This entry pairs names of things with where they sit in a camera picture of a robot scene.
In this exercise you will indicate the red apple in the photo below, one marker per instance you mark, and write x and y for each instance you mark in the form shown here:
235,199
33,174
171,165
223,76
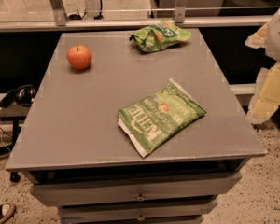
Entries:
79,57

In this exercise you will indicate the black and white sneaker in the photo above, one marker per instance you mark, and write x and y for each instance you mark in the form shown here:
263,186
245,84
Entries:
7,210

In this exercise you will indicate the grey drawer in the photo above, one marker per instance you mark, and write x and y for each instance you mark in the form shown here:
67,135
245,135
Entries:
135,189
138,213

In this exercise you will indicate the grey side desk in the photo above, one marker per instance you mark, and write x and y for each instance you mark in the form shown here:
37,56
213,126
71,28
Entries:
11,111

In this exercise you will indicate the green rice chip bag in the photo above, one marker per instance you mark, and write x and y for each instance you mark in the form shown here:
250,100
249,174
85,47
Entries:
159,36

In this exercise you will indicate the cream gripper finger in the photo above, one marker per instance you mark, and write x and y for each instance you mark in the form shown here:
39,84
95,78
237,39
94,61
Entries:
266,99
258,39

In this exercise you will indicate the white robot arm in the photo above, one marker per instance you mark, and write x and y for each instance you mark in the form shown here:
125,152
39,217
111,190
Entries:
272,49

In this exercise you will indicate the black headphones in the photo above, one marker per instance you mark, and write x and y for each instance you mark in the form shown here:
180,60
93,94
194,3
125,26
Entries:
22,96

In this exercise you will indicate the green kettle chip bag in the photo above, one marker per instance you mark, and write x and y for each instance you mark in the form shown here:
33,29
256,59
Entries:
155,119

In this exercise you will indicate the grey lower drawer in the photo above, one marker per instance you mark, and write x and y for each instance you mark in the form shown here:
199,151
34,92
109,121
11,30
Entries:
138,213

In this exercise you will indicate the metal railing frame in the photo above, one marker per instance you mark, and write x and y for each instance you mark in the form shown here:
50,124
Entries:
80,15

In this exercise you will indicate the grey upper drawer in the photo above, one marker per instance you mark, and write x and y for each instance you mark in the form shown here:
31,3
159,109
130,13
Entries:
135,189

